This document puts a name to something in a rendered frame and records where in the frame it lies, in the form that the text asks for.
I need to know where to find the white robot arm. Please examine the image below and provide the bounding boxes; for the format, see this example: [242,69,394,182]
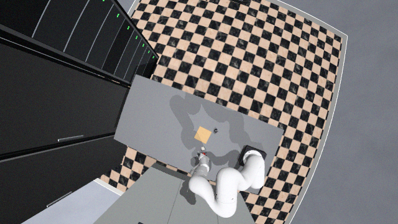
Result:
[188,150,264,218]

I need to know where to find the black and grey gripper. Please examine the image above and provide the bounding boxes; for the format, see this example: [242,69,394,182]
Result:
[197,153,210,162]

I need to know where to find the tan mat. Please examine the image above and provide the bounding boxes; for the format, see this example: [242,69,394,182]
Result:
[194,126,212,143]

